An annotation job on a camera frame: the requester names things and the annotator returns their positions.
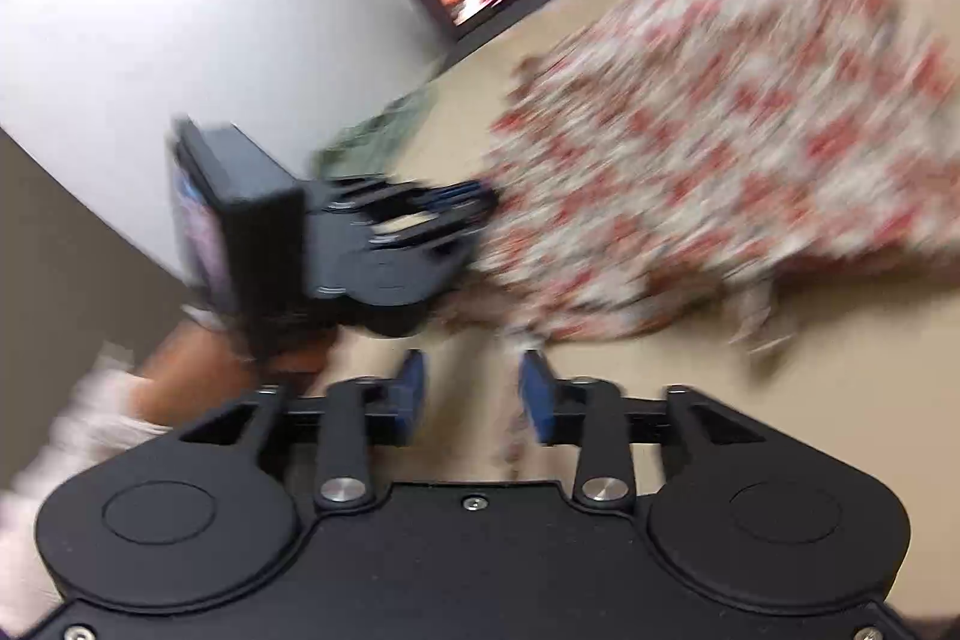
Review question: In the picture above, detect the red floral garment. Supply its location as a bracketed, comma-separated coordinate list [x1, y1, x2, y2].
[435, 0, 960, 352]

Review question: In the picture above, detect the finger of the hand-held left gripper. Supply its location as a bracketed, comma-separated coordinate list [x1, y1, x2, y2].
[371, 209, 490, 260]
[352, 179, 501, 217]

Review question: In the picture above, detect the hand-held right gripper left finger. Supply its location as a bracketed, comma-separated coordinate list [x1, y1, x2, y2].
[178, 349, 430, 512]

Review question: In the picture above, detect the green bear print cloth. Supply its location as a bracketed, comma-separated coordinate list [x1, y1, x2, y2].
[311, 89, 437, 178]

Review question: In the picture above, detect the person's left hand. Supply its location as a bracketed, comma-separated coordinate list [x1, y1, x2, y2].
[139, 310, 336, 421]

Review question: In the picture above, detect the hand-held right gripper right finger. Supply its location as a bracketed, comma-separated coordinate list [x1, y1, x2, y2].
[519, 347, 772, 512]

